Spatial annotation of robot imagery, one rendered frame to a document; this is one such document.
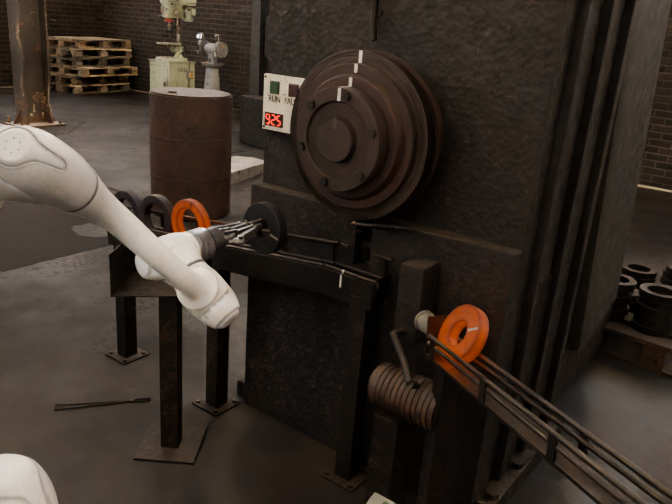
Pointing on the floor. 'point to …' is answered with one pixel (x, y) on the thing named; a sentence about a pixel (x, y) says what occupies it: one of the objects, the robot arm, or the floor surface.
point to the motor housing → (395, 428)
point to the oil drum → (191, 147)
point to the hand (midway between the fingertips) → (257, 224)
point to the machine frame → (450, 211)
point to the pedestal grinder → (212, 60)
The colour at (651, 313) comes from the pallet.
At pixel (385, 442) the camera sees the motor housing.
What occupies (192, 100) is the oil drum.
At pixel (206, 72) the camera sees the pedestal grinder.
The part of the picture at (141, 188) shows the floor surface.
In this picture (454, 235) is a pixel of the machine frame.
